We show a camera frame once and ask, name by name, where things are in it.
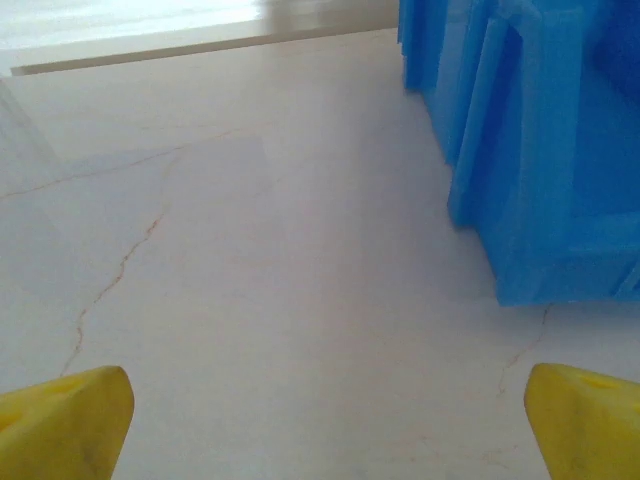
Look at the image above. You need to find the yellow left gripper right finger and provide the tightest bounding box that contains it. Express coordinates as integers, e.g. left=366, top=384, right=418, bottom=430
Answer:
left=523, top=362, right=640, bottom=480

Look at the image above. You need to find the blue plastic bin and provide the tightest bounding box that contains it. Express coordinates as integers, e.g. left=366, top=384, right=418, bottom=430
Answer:
left=398, top=0, right=640, bottom=307

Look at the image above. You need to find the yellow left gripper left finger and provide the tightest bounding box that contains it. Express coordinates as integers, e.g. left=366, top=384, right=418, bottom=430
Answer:
left=0, top=365, right=135, bottom=480

